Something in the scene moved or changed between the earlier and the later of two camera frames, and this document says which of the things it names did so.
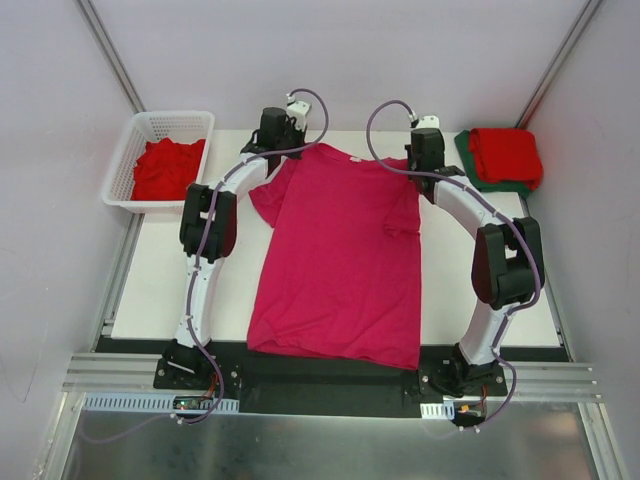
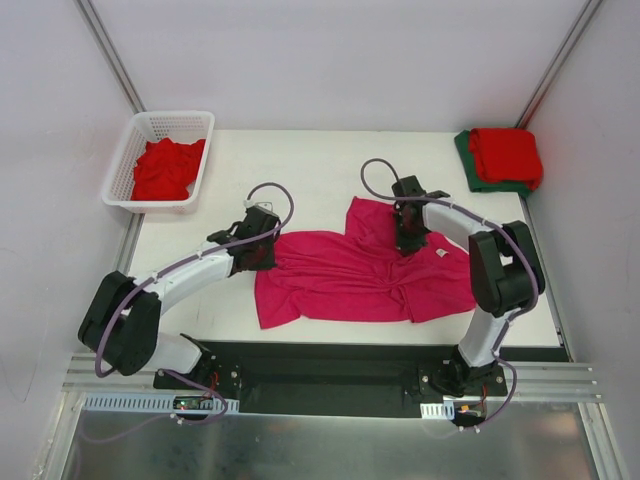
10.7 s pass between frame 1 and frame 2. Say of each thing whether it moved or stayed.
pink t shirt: moved
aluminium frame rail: stayed
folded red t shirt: stayed
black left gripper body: moved
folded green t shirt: stayed
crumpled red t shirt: stayed
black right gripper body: moved
